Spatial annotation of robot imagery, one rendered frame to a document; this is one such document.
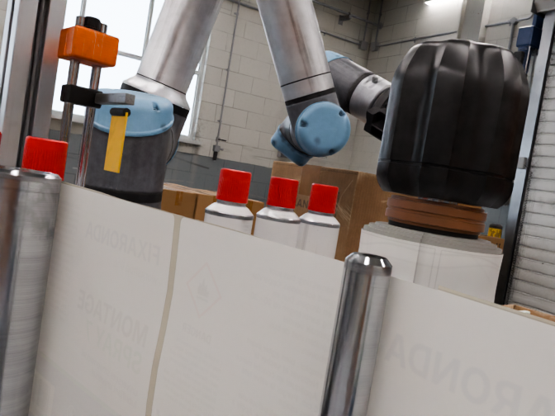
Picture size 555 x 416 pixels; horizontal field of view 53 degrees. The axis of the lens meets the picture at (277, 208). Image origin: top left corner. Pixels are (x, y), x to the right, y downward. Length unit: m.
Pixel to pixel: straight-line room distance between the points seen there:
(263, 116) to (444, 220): 6.32
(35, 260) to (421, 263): 0.20
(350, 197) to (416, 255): 0.69
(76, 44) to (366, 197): 0.62
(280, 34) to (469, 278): 0.54
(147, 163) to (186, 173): 5.47
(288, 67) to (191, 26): 0.20
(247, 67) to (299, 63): 5.78
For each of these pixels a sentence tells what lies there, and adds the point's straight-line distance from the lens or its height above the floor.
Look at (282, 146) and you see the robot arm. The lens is 0.90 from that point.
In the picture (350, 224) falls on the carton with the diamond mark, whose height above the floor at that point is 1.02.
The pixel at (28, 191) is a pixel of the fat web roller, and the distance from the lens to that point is 0.27.
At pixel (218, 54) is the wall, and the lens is 6.41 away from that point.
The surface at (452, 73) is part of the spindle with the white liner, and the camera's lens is 0.32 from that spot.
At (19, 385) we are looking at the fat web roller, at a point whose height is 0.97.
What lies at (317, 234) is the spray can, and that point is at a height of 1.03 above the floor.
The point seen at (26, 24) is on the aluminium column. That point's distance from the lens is 0.62.
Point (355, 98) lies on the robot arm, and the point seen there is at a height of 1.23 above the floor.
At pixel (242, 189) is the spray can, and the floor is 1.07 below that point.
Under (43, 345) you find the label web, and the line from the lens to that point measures 0.31.
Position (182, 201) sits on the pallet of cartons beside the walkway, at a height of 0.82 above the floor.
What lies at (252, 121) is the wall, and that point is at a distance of 6.55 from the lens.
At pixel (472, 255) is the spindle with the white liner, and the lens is 0.32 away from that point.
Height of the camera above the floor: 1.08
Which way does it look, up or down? 3 degrees down
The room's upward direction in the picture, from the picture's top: 9 degrees clockwise
